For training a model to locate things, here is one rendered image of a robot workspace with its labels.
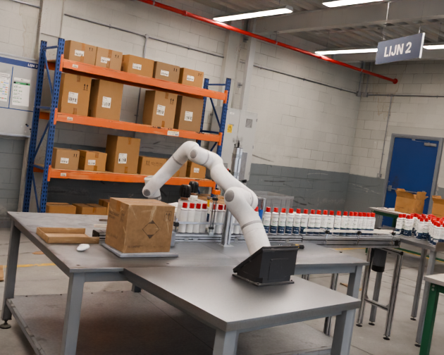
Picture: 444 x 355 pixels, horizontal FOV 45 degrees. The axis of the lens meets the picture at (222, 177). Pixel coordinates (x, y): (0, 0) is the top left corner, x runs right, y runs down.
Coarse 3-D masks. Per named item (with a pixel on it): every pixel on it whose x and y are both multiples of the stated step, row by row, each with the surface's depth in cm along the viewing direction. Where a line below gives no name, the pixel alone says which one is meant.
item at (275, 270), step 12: (264, 252) 265; (276, 252) 271; (288, 252) 276; (240, 264) 276; (252, 264) 270; (264, 264) 267; (276, 264) 271; (288, 264) 278; (240, 276) 276; (252, 276) 269; (264, 276) 268; (276, 276) 273; (288, 276) 279
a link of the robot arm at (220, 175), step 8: (208, 160) 315; (216, 160) 318; (208, 168) 322; (216, 168) 308; (224, 168) 308; (216, 176) 306; (224, 176) 304; (232, 176) 305; (224, 184) 303; (232, 184) 303; (240, 184) 304; (256, 200) 299
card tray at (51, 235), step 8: (40, 232) 311; (48, 232) 323; (56, 232) 326; (64, 232) 328; (72, 232) 331; (80, 232) 334; (48, 240) 298; (56, 240) 300; (64, 240) 303; (72, 240) 305; (80, 240) 308; (88, 240) 310; (96, 240) 313
